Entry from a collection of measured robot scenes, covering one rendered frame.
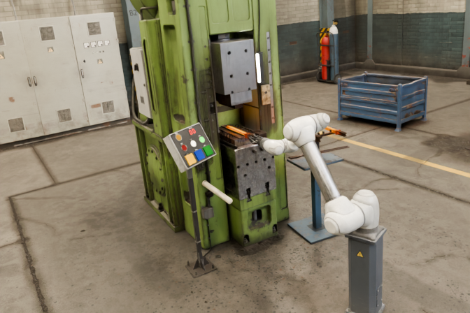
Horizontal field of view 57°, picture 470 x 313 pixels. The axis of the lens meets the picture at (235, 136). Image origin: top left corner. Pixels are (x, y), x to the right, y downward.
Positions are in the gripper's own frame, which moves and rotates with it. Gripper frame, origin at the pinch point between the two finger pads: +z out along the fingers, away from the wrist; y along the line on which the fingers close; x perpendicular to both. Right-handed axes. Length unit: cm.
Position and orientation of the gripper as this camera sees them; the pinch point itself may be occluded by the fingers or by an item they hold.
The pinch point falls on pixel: (250, 136)
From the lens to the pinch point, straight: 353.7
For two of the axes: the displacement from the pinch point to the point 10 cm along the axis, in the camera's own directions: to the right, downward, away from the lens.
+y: 8.7, -2.1, 4.5
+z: -4.9, -2.6, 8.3
